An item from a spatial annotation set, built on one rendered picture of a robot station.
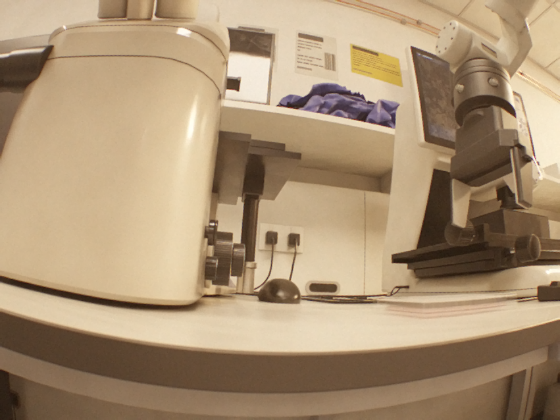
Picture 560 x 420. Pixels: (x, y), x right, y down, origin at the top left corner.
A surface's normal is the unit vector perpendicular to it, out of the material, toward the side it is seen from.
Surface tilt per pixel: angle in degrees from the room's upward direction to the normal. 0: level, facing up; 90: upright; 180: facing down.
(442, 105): 93
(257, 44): 86
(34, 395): 90
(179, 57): 90
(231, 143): 180
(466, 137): 78
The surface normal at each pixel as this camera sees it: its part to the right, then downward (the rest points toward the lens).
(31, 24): 0.18, -0.23
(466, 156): -0.95, -0.30
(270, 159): -0.06, 0.97
